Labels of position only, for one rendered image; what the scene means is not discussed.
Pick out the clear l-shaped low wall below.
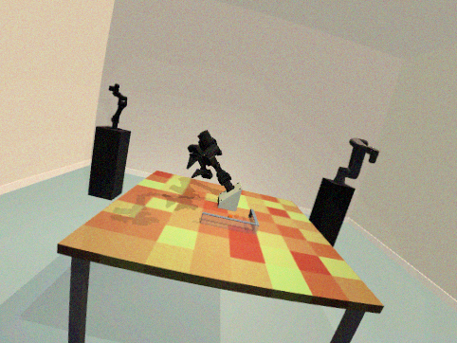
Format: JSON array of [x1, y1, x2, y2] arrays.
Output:
[[201, 211, 259, 235]]

